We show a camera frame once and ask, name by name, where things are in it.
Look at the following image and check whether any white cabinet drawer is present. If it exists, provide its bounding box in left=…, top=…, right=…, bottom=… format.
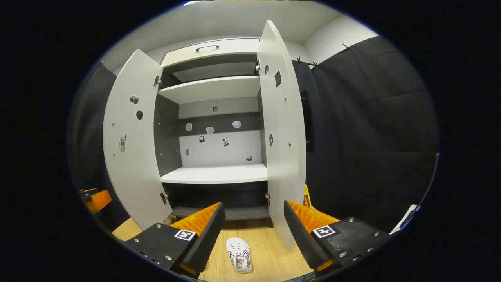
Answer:
left=160, top=38, right=261, bottom=68

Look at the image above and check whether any white shoe cabinet door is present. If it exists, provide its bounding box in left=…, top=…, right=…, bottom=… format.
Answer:
left=103, top=49, right=173, bottom=231
left=257, top=20, right=306, bottom=249

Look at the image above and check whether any white canvas shoe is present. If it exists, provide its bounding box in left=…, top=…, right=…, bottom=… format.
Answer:
left=226, top=237, right=253, bottom=274

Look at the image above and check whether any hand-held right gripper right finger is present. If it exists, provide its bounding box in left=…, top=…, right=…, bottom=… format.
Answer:
left=283, top=200, right=392, bottom=275

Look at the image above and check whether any white flat panel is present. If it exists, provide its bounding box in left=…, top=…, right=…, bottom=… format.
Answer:
left=389, top=204, right=421, bottom=235

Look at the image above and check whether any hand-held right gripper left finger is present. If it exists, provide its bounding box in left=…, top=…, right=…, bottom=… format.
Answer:
left=124, top=202, right=226, bottom=279

